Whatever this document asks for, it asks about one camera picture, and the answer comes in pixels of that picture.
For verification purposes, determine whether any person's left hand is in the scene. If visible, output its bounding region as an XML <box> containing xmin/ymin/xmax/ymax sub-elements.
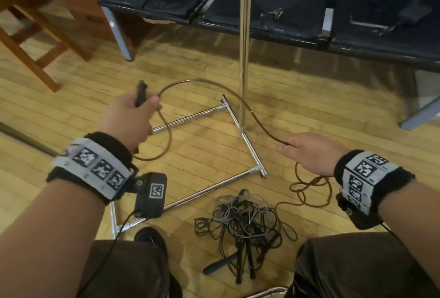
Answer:
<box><xmin>97</xmin><ymin>92</ymin><xmax>163</xmax><ymax>154</ymax></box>

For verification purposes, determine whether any person's right hand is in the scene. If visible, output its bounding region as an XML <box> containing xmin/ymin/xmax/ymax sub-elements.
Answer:
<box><xmin>276</xmin><ymin>133</ymin><xmax>351</xmax><ymax>176</ymax></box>

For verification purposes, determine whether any brown jump rope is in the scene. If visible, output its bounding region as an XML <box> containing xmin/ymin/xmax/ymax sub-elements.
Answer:
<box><xmin>133</xmin><ymin>78</ymin><xmax>333</xmax><ymax>209</ymax></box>

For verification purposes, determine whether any person's right forearm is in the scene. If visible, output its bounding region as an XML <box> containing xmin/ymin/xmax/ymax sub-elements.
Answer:
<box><xmin>377</xmin><ymin>180</ymin><xmax>440</xmax><ymax>290</ymax></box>

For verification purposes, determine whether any person's left forearm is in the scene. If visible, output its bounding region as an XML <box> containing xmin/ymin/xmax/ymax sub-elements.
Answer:
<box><xmin>0</xmin><ymin>178</ymin><xmax>108</xmax><ymax>298</ymax></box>

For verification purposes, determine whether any black wristband with marker tags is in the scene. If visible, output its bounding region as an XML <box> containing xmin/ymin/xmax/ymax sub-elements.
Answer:
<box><xmin>333</xmin><ymin>150</ymin><xmax>416</xmax><ymax>217</ymax></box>
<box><xmin>46</xmin><ymin>131</ymin><xmax>139</xmax><ymax>206</ymax></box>

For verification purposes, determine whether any small metal clip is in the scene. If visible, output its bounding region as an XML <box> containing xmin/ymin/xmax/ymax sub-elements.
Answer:
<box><xmin>259</xmin><ymin>8</ymin><xmax>284</xmax><ymax>29</ymax></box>

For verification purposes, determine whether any black shoe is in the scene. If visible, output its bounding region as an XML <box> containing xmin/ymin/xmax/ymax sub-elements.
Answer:
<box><xmin>133</xmin><ymin>226</ymin><xmax>170</xmax><ymax>258</ymax></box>

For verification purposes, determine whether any person's right leg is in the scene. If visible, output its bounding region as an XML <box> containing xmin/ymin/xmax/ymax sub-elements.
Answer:
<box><xmin>285</xmin><ymin>232</ymin><xmax>440</xmax><ymax>298</ymax></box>

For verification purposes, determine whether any person's leg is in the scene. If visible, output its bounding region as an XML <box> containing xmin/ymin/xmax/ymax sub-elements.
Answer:
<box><xmin>76</xmin><ymin>239</ymin><xmax>172</xmax><ymax>298</ymax></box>
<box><xmin>285</xmin><ymin>232</ymin><xmax>440</xmax><ymax>298</ymax></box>

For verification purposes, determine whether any silver metal object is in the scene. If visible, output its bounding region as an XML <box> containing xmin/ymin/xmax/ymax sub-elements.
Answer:
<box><xmin>246</xmin><ymin>286</ymin><xmax>290</xmax><ymax>298</ymax></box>

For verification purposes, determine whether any person's left leg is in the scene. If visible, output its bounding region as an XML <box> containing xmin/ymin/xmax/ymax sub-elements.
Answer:
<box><xmin>76</xmin><ymin>239</ymin><xmax>172</xmax><ymax>298</ymax></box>

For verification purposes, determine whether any grey metal bench frame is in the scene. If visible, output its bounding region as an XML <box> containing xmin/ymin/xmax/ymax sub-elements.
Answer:
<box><xmin>83</xmin><ymin>0</ymin><xmax>440</xmax><ymax>132</ymax></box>

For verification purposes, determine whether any tangled pile of jump ropes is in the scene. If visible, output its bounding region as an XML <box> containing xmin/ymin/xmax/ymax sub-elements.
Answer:
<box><xmin>193</xmin><ymin>189</ymin><xmax>298</xmax><ymax>285</ymax></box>

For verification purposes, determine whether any black wrist camera with tag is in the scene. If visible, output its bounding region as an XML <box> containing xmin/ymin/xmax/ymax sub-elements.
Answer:
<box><xmin>133</xmin><ymin>173</ymin><xmax>168</xmax><ymax>219</ymax></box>

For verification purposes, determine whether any chrome stand with base frame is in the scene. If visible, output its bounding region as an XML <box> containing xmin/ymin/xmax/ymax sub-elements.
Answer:
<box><xmin>110</xmin><ymin>0</ymin><xmax>267</xmax><ymax>238</ymax></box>

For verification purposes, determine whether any thin black camera cable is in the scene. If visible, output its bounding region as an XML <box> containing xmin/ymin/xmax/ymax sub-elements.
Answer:
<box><xmin>77</xmin><ymin>210</ymin><xmax>139</xmax><ymax>296</ymax></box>

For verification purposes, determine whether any black handled metal tool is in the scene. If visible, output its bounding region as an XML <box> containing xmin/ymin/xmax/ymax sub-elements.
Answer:
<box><xmin>350</xmin><ymin>0</ymin><xmax>434</xmax><ymax>37</ymax></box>

